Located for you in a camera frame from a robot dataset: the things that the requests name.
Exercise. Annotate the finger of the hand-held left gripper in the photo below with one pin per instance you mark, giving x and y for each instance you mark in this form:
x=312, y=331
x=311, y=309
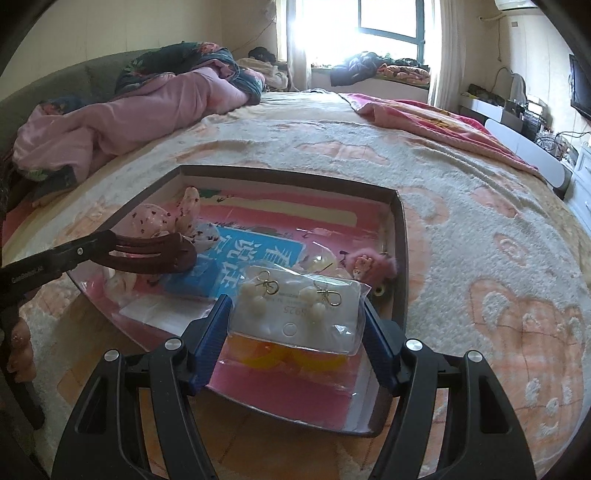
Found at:
x=60, y=258

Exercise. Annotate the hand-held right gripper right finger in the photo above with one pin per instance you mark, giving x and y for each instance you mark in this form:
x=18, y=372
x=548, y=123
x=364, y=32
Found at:
x=381, y=350

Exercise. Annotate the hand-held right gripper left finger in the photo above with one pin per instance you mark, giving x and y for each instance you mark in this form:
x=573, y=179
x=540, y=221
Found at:
x=212, y=341

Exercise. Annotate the pearl earring card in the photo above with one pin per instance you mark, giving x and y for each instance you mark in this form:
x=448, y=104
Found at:
x=295, y=318

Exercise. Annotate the pink fluffy hair clip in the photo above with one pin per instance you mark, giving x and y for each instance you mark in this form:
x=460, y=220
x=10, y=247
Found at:
x=369, y=263

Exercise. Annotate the brown hair clip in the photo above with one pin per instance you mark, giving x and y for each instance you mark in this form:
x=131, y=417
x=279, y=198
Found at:
x=180, y=258

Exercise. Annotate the dark brown shallow box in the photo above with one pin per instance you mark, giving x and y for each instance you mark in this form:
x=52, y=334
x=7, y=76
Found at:
x=400, y=249

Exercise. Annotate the person's left hand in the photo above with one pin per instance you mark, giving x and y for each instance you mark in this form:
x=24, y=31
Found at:
x=21, y=341

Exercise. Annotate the yellow item in plastic bag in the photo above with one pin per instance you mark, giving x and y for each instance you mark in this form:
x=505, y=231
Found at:
x=263, y=357

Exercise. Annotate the white paper sheet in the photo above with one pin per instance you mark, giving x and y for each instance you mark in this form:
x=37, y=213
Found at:
x=166, y=314

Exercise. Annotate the blue printed card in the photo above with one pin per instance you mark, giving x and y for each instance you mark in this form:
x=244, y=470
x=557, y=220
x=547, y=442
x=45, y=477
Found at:
x=231, y=258

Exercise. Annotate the pink quilt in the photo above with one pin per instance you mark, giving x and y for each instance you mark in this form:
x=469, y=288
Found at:
x=138, y=115

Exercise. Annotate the grey upholstered headboard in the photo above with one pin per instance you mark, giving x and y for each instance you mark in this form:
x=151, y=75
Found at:
x=69, y=78

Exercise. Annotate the dark floral quilt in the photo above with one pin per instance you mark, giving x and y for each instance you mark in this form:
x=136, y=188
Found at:
x=171, y=57

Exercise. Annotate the pink patterned blanket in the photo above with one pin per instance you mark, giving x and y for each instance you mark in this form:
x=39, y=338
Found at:
x=429, y=120

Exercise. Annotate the white curved bed footboard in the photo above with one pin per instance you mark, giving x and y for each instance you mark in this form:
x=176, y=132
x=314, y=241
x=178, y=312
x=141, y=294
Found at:
x=526, y=147

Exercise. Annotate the white drawer cabinet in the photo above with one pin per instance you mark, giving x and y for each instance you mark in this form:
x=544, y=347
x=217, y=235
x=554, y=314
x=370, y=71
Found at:
x=581, y=184

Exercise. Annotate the floral cushion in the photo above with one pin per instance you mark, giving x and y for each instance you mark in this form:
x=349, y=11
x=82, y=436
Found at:
x=401, y=74

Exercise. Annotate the dark jacket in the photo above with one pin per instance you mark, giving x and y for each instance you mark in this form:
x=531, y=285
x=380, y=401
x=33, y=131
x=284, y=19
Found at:
x=358, y=69

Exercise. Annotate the white curtain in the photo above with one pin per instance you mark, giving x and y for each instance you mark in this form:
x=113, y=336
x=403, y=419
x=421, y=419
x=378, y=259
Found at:
x=295, y=69
x=448, y=50

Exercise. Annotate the black bag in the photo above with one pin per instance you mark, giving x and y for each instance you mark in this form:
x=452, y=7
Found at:
x=263, y=54

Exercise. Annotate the black television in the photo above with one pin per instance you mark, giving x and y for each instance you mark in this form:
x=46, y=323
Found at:
x=581, y=87

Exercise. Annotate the window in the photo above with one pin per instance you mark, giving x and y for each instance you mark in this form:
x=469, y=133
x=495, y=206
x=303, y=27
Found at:
x=388, y=18

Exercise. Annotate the white air conditioner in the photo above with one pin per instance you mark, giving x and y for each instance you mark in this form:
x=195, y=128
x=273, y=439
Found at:
x=512, y=4

